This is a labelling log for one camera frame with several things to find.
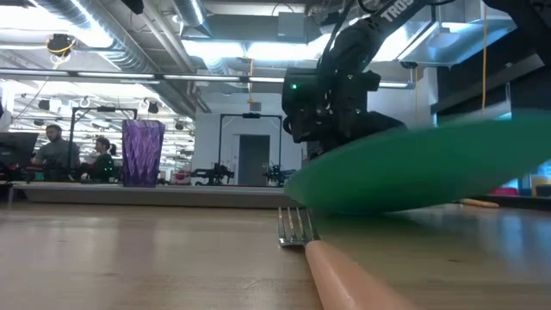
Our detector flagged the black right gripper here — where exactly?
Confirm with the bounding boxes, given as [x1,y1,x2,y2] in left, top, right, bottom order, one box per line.
[306,68,406,160]

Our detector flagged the green plate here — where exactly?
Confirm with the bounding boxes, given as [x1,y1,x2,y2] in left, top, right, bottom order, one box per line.
[283,109,551,216]

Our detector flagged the purple faceted plastic cup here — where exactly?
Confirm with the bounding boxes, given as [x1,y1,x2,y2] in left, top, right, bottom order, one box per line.
[121,119,166,189]

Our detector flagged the fork with peach handle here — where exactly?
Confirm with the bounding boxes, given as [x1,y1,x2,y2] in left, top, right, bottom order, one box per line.
[277,206,421,310]

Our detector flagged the grey plastic tray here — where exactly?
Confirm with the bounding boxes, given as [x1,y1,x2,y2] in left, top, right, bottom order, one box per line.
[12,180,302,210]

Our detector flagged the long linear ceiling light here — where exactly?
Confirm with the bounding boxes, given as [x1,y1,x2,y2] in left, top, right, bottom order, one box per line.
[0,67,415,90]

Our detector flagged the black background robot arms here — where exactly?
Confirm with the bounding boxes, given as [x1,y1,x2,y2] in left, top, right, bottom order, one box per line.
[263,164,298,189]
[189,162,236,186]

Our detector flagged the red bin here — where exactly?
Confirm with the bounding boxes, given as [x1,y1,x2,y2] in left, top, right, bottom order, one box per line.
[490,186,520,198]

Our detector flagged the person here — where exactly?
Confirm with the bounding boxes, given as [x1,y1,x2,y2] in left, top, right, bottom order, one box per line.
[81,136,118,183]
[30,124,81,170]

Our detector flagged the yellow box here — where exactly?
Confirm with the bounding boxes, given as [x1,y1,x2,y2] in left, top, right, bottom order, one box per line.
[531,174,551,198]

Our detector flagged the black monitor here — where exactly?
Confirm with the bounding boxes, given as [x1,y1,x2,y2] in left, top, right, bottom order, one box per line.
[0,132,40,169]

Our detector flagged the large silver spiral duct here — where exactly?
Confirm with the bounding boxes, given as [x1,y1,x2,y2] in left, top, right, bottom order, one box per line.
[36,0,199,117]

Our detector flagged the small silver spiral duct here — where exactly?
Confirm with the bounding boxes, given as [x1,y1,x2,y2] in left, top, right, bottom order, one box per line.
[173,0,213,39]

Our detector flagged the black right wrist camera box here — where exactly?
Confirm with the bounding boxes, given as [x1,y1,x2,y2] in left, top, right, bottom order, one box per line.
[282,68,322,144]

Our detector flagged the black ceiling device yellow cord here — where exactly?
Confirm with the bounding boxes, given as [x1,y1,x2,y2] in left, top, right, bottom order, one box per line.
[46,33,77,58]

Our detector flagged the black gantry frame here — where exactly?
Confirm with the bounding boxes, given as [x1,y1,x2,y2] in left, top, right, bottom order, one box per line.
[218,112,284,186]
[66,106,139,182]

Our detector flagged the yellow hanging cable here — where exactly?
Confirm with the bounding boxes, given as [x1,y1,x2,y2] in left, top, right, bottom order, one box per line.
[480,0,489,113]

